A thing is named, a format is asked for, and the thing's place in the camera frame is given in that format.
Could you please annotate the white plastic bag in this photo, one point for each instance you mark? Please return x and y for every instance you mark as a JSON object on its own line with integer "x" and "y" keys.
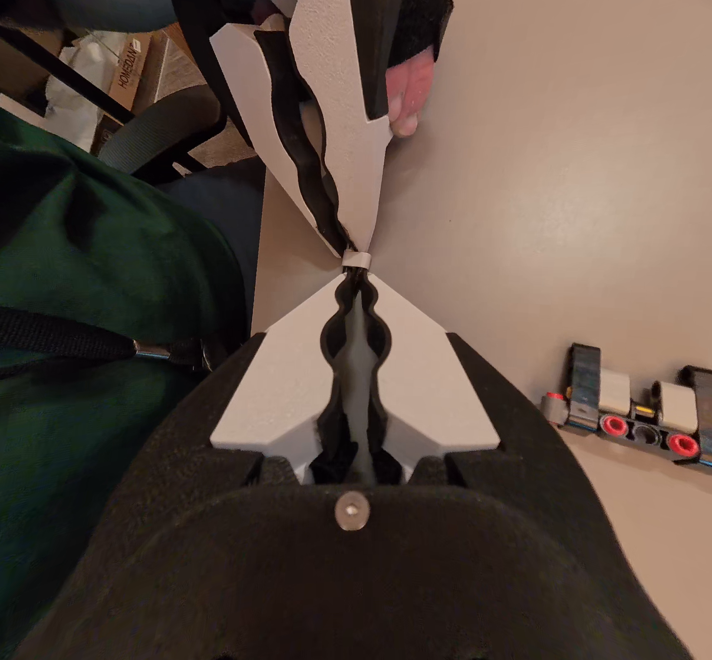
{"x": 78, "y": 104}

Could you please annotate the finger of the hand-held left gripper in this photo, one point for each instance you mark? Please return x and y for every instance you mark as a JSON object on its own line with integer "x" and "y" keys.
{"x": 245, "y": 92}
{"x": 339, "y": 59}

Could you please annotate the person's office chair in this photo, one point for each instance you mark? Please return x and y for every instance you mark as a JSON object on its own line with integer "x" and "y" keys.
{"x": 161, "y": 126}

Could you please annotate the light grey lego connector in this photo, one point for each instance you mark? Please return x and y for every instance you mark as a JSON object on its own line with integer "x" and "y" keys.
{"x": 356, "y": 259}

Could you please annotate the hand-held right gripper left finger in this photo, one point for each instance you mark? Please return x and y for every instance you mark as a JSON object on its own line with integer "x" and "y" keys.
{"x": 272, "y": 393}

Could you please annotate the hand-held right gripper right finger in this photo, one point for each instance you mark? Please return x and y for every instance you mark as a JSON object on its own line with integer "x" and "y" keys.
{"x": 434, "y": 393}

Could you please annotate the black lego subassembly red pins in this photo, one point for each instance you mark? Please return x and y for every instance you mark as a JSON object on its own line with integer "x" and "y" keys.
{"x": 639, "y": 432}

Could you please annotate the brown cardboard box black print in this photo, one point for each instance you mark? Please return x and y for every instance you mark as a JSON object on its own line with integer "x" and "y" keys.
{"x": 131, "y": 76}

